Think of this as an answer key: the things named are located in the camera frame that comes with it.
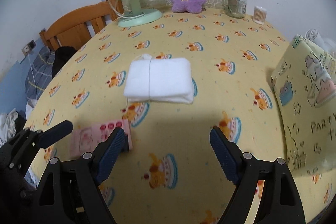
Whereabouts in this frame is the glass jar with lid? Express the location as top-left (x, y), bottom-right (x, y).
top-left (222, 0), bottom-right (247, 19)

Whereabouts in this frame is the wall power socket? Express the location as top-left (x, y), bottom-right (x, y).
top-left (22, 39), bottom-right (36, 56)

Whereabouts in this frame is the blue plaid pillow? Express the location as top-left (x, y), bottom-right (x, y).
top-left (25, 46), bottom-right (55, 100)

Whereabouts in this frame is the patterned storage box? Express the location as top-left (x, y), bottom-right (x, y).
top-left (271, 35), bottom-right (335, 176)

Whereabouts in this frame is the pile of clothes on bed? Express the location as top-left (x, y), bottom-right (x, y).
top-left (0, 100), bottom-right (38, 147)

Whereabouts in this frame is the white standing fan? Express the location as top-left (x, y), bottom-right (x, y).
top-left (305, 28), bottom-right (335, 52)

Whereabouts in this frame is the white folded towel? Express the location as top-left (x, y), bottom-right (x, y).
top-left (123, 58), bottom-right (194, 104)

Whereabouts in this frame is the black garment on chair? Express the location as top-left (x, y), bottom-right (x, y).
top-left (52, 46), bottom-right (77, 78)

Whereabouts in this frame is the cotton swab container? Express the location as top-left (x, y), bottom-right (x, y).
top-left (252, 6), bottom-right (267, 25)

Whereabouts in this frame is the pink tissue pack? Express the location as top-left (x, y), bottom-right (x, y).
top-left (70, 119), bottom-right (133, 159)

